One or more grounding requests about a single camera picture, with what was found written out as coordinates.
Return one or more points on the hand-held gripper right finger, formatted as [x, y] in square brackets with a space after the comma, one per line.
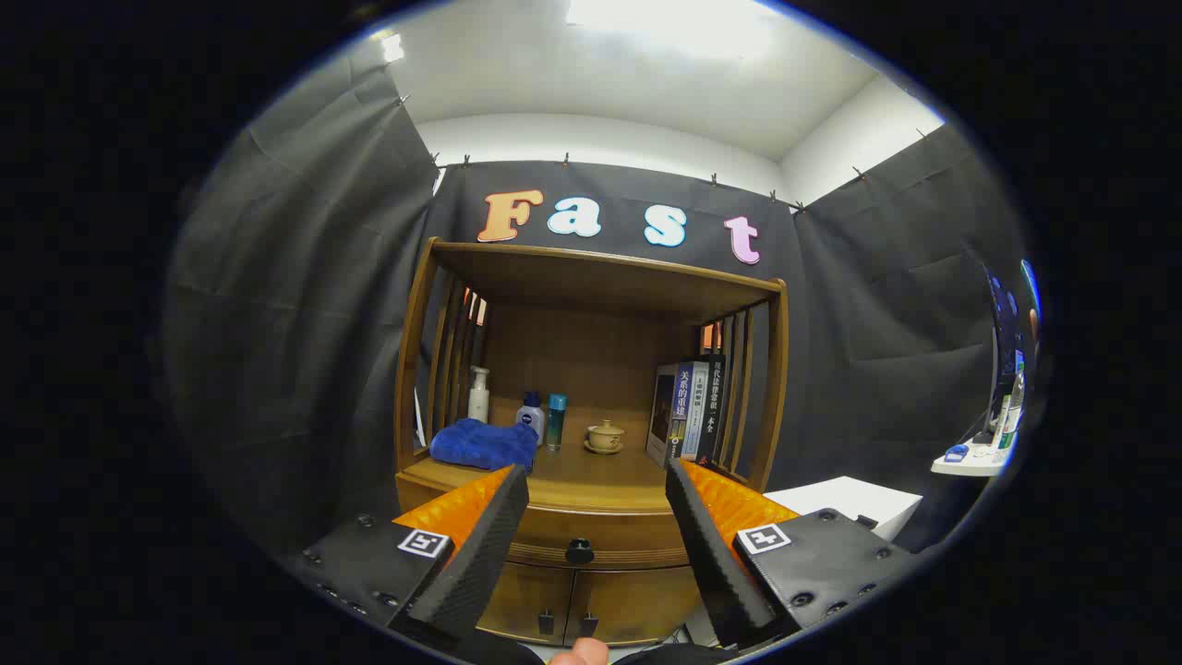
[711, 554]

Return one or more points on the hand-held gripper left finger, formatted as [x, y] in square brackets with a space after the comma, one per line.
[485, 554]

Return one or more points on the black round drawer knob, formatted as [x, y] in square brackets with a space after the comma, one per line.
[579, 551]

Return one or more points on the wooden drawer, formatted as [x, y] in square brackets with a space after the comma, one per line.
[600, 531]

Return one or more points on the wooden cabinet door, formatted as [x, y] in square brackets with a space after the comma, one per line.
[637, 600]
[526, 596]

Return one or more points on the wooden countertop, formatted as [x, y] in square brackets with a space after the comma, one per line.
[591, 476]

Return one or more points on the wooden cabinet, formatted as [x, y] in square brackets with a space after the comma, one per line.
[591, 360]

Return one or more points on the blue towel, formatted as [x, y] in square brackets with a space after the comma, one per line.
[480, 443]

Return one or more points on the white bottle with blue cap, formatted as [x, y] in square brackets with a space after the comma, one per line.
[530, 420]

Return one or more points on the book with blue spine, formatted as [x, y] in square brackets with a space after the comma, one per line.
[679, 416]

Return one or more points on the clear teal bottle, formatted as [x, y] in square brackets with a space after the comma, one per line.
[556, 425]

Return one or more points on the book with black spine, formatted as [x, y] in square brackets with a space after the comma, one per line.
[714, 406]

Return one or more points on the book with white spine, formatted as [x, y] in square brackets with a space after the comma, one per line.
[699, 406]

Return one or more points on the white box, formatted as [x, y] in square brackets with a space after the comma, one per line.
[850, 499]

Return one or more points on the white pump bottle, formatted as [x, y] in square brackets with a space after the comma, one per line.
[478, 402]

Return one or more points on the beige lidded teacup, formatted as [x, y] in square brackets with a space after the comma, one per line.
[605, 438]

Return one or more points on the small blue object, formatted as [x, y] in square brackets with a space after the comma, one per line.
[956, 453]

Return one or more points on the white side shelf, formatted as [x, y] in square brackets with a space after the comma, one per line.
[974, 462]

